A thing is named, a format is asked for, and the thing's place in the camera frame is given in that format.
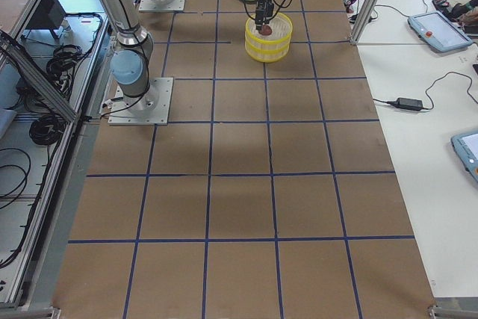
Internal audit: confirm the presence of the right side teach pendant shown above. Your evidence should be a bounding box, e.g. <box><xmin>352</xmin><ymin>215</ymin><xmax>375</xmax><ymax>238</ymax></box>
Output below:
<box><xmin>407</xmin><ymin>11</ymin><xmax>474</xmax><ymax>53</ymax></box>

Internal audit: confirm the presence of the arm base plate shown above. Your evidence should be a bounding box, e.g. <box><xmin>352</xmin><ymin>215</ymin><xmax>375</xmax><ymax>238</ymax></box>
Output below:
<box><xmin>108</xmin><ymin>77</ymin><xmax>173</xmax><ymax>126</ymax></box>
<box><xmin>139</xmin><ymin>0</ymin><xmax>185</xmax><ymax>13</ymax></box>

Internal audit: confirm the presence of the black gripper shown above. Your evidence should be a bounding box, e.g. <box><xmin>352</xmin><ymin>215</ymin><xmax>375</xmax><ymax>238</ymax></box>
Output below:
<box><xmin>255</xmin><ymin>0</ymin><xmax>274</xmax><ymax>31</ymax></box>

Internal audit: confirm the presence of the yellow steamer basket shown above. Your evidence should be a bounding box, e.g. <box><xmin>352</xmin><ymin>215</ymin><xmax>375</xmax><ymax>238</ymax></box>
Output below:
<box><xmin>245</xmin><ymin>13</ymin><xmax>293</xmax><ymax>49</ymax></box>
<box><xmin>245</xmin><ymin>40</ymin><xmax>290</xmax><ymax>63</ymax></box>

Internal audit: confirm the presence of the red-brown bun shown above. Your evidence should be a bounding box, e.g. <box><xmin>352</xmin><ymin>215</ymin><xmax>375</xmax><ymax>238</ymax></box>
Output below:
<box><xmin>258</xmin><ymin>25</ymin><xmax>273</xmax><ymax>36</ymax></box>

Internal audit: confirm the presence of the black power brick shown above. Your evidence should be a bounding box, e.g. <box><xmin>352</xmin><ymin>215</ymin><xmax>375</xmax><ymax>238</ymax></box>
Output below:
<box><xmin>386</xmin><ymin>97</ymin><xmax>424</xmax><ymax>111</ymax></box>

